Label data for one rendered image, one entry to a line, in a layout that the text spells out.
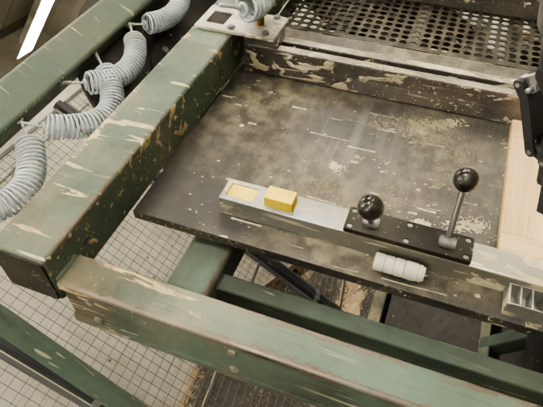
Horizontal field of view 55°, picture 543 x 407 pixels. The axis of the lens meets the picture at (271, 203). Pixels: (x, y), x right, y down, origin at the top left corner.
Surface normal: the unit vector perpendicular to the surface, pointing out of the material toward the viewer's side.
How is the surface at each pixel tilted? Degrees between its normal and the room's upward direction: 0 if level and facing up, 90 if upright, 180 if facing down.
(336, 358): 54
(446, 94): 90
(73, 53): 90
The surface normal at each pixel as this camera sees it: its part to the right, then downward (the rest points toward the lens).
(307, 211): -0.01, -0.68
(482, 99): -0.36, 0.69
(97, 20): 0.54, -0.40
